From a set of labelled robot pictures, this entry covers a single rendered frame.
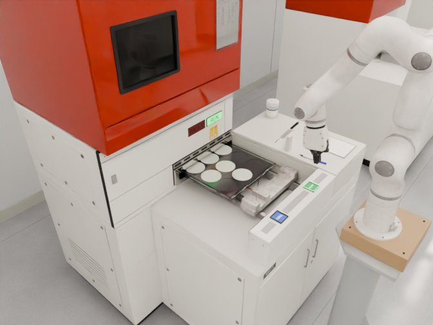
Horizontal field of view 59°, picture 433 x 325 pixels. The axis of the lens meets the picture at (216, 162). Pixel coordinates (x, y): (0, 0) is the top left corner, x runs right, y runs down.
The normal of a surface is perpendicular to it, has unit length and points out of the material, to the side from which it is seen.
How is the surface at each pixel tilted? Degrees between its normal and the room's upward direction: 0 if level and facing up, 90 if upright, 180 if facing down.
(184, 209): 0
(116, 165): 90
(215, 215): 0
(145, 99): 90
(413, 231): 3
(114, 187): 90
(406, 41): 66
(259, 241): 90
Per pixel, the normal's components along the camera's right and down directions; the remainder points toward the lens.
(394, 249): -0.06, -0.81
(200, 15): 0.76, 0.37
